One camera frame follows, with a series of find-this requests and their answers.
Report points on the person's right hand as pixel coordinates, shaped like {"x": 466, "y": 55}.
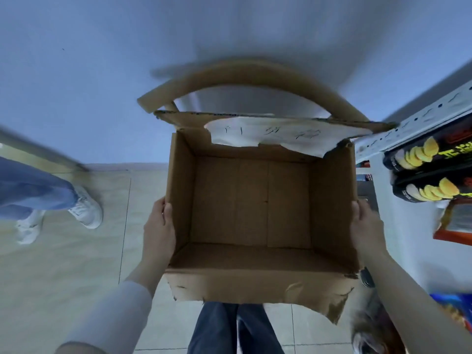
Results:
{"x": 368, "y": 232}

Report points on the person's left hand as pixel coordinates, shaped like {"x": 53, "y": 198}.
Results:
{"x": 158, "y": 235}

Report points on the white metal shelf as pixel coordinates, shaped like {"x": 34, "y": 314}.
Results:
{"x": 402, "y": 224}

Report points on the brown cardboard box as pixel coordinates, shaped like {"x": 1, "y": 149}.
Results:
{"x": 250, "y": 280}

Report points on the person's left forearm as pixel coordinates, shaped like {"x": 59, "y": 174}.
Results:
{"x": 144, "y": 276}

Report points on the person's right forearm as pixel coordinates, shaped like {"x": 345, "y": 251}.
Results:
{"x": 413, "y": 309}

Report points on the person's blue jeans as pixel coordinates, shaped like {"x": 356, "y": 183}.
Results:
{"x": 221, "y": 328}

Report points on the black chip bag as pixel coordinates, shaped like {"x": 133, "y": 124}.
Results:
{"x": 431, "y": 189}
{"x": 416, "y": 154}

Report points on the orange red snack packet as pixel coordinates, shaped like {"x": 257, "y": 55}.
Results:
{"x": 455, "y": 221}

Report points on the white arm sleeve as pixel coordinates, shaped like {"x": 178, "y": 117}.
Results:
{"x": 110, "y": 320}

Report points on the white handwritten paper sheet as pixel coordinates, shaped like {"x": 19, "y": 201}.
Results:
{"x": 280, "y": 134}

